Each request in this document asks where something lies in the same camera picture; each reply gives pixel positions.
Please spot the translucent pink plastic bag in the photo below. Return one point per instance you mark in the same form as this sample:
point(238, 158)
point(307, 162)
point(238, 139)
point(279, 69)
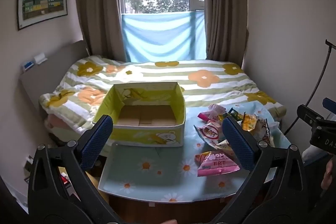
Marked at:
point(217, 109)

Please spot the brown curtain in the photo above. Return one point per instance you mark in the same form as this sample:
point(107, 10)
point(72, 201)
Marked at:
point(225, 3)
point(99, 3)

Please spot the framed picture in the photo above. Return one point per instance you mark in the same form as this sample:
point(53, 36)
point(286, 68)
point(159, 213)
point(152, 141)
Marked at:
point(42, 2)

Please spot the person's right hand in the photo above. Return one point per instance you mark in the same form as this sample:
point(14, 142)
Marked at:
point(328, 174)

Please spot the yellow green cardboard box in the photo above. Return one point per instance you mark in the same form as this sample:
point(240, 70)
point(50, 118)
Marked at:
point(147, 119)

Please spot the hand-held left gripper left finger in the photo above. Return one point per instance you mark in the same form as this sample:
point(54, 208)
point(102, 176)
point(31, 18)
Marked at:
point(95, 140)

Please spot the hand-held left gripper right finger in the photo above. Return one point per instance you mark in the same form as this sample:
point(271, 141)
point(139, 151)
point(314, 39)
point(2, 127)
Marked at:
point(237, 141)

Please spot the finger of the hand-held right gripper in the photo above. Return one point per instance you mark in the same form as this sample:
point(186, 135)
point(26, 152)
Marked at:
point(329, 103)
point(309, 113)

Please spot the dark green snack packet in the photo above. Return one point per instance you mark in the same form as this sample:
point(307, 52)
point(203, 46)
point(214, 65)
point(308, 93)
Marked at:
point(235, 114)

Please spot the magenta snack packet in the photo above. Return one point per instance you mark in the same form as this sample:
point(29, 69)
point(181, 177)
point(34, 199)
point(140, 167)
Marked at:
point(206, 116)

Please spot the white red snack packet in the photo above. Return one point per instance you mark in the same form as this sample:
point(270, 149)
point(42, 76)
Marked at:
point(264, 130)

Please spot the orange snack packet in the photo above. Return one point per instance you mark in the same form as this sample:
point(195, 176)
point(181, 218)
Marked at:
point(202, 157)

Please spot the pink snack packet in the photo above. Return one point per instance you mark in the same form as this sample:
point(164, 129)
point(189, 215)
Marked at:
point(218, 165)

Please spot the small white box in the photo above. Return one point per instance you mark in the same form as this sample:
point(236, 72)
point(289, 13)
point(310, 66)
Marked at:
point(40, 58)

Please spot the blue white card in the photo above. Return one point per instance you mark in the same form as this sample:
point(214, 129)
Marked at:
point(27, 65)

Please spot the grey headboard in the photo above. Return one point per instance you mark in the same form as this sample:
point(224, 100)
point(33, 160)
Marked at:
point(47, 74)

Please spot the large crisps bag red badge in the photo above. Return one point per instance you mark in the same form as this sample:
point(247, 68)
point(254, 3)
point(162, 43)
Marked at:
point(210, 133)

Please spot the striped floral blanket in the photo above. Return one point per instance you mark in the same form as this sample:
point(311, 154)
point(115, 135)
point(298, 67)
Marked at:
point(162, 74)

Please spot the pale yellow snack packet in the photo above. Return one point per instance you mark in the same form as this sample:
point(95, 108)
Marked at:
point(225, 148)

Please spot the light blue cloth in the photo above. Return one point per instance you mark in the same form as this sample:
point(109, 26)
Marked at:
point(162, 37)

